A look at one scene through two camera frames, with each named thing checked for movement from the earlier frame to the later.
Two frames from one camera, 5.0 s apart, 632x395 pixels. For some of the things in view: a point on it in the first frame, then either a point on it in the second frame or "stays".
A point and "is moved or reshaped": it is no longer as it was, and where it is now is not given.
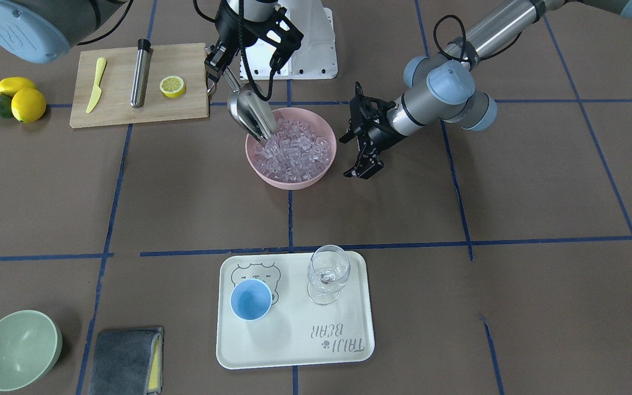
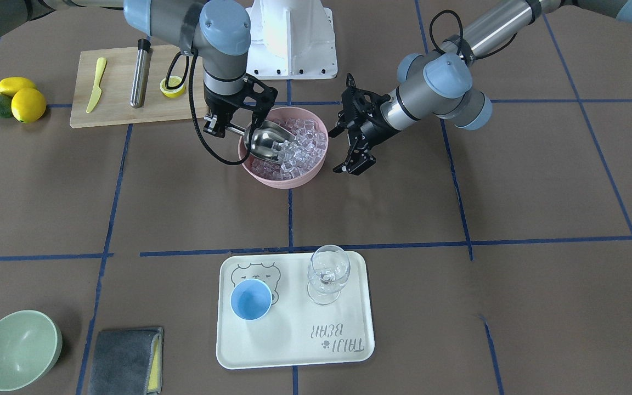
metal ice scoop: [253, 112] is moved or reshaped
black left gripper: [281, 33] → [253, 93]
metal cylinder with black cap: [140, 73] stays
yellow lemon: [28, 106] stays
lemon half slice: [172, 86] stays
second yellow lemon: [9, 86] stays
